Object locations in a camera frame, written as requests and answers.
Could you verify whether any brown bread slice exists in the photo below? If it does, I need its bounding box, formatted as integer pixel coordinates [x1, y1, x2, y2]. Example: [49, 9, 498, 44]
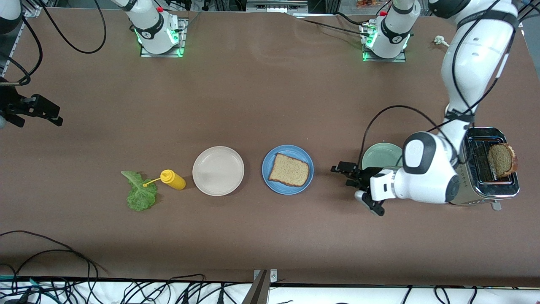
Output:
[268, 153, 310, 187]
[488, 144, 518, 178]

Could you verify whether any green lettuce leaf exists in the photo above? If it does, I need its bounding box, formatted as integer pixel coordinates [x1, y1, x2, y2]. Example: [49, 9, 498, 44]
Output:
[121, 171, 158, 212]

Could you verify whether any pale green plate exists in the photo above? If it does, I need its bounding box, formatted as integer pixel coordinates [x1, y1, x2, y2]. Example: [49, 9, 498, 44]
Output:
[362, 143, 403, 170]

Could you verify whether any blue plate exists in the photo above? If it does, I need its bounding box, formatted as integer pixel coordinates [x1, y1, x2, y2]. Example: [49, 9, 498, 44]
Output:
[262, 145, 314, 195]

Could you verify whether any beige plate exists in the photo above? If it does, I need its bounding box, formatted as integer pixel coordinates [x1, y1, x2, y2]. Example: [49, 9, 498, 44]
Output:
[192, 146, 245, 197]

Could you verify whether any beige and chrome toaster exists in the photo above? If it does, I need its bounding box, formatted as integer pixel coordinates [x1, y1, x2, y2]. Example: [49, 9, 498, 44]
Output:
[448, 127, 520, 211]

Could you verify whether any yellow mustard squeeze bottle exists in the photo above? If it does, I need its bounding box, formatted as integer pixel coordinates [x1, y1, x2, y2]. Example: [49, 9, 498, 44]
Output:
[143, 169, 186, 190]

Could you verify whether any aluminium table frame rail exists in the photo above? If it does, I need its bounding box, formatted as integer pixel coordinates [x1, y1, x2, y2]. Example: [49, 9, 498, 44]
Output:
[0, 8, 43, 79]

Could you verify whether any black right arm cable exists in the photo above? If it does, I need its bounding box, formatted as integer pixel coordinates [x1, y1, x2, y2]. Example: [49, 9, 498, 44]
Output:
[0, 0, 107, 85]

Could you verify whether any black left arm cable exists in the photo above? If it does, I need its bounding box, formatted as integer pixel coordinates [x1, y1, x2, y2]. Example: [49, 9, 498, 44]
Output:
[362, 0, 520, 169]

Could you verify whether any black loose cable loop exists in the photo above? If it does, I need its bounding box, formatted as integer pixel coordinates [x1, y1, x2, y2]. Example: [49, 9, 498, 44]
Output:
[0, 249, 108, 304]
[0, 230, 100, 304]

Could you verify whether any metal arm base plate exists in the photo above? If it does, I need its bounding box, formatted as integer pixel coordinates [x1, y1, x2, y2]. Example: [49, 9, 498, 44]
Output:
[140, 17, 189, 58]
[361, 23, 408, 63]

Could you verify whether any metal mount bracket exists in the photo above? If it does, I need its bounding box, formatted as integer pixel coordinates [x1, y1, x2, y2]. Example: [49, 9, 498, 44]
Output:
[243, 269, 279, 304]

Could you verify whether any black arm base cable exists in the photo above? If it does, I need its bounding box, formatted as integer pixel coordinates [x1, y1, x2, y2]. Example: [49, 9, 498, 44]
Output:
[291, 12, 372, 38]

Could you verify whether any grey metal background frame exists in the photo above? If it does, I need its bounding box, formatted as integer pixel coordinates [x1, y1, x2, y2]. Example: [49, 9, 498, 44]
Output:
[246, 0, 308, 13]

